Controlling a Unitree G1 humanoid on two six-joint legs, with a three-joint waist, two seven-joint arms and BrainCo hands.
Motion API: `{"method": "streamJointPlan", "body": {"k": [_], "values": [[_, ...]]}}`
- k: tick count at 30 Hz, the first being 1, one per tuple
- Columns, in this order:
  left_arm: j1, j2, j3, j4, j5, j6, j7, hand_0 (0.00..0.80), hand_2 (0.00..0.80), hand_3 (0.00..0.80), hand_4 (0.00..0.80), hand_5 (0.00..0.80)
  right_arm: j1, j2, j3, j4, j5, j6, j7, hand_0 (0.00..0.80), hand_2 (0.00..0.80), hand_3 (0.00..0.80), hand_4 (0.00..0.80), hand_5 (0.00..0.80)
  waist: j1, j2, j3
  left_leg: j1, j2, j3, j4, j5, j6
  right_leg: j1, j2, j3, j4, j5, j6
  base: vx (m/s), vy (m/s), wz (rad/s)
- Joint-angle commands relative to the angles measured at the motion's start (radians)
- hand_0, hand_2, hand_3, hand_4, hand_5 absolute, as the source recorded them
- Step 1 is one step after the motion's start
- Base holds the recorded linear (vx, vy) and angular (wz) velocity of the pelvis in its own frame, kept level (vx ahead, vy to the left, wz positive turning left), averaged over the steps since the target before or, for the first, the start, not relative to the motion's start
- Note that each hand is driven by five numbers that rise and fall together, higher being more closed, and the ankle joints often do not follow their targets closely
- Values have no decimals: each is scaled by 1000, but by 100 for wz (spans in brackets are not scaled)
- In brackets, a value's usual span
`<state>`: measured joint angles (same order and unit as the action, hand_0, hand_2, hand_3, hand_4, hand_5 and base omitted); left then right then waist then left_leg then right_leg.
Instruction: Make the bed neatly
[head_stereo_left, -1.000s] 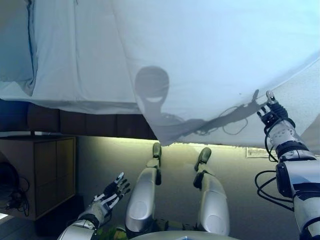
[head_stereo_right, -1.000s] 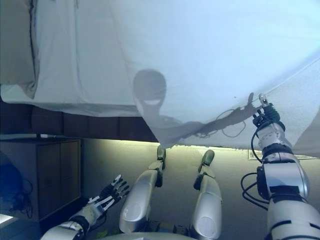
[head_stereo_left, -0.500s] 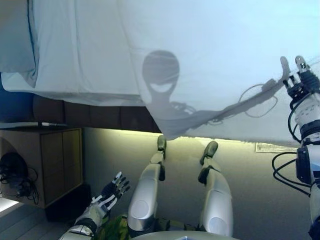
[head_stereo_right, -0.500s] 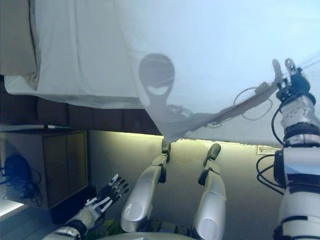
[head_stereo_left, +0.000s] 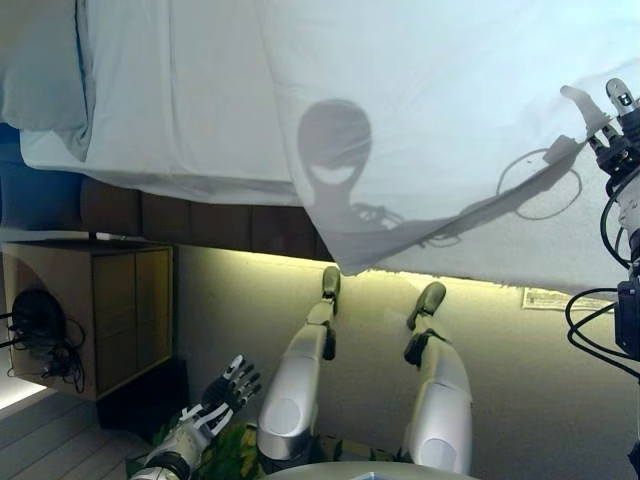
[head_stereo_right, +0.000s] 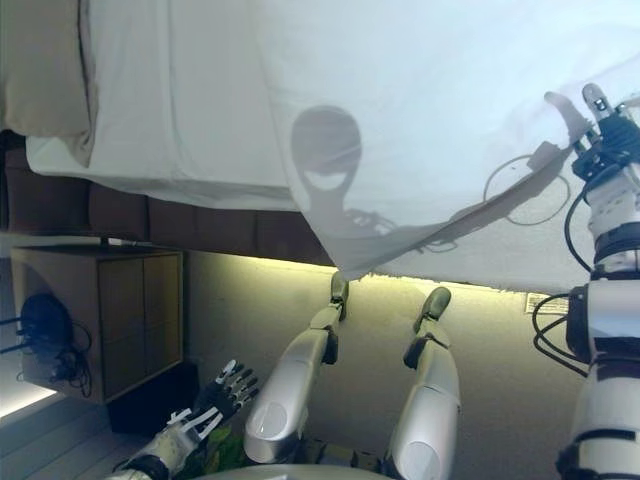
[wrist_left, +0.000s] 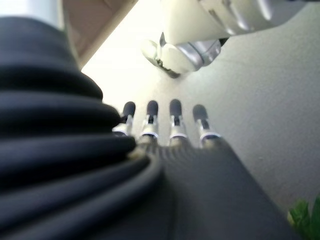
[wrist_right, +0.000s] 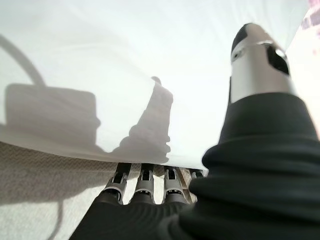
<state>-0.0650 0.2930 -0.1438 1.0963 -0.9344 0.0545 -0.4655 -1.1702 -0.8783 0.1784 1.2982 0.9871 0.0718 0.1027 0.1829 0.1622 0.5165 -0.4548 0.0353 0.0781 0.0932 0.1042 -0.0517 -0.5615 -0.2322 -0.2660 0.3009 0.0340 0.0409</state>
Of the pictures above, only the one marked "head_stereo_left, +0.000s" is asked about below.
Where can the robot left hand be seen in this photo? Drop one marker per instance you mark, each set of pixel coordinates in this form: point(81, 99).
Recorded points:
point(232, 387)

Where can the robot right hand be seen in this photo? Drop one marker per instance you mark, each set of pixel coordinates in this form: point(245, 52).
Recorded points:
point(620, 145)

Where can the white duvet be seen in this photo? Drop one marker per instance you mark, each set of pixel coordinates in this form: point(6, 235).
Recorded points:
point(400, 100)

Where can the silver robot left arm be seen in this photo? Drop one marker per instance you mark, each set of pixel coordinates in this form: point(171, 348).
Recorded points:
point(175, 445)

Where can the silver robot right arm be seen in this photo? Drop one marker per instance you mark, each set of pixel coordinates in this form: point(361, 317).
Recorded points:
point(627, 310)

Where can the green plant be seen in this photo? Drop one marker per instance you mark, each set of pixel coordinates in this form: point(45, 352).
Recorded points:
point(235, 445)

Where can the silver robot left leg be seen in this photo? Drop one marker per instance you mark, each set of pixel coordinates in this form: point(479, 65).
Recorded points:
point(295, 375)

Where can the silver robot leg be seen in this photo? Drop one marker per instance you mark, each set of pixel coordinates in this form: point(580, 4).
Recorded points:
point(445, 390)
point(295, 375)

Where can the wooden nightstand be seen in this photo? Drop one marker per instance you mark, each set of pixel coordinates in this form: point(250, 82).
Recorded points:
point(125, 310)

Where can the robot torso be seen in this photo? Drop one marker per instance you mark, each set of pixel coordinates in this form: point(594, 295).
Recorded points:
point(370, 472)

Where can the silver robot right leg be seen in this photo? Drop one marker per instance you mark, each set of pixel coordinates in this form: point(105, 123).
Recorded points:
point(445, 390)

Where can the beige pillow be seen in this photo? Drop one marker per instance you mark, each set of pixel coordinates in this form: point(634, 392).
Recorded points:
point(40, 60)

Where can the brown upholstered bed frame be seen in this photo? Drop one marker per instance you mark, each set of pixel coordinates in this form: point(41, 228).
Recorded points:
point(200, 225)

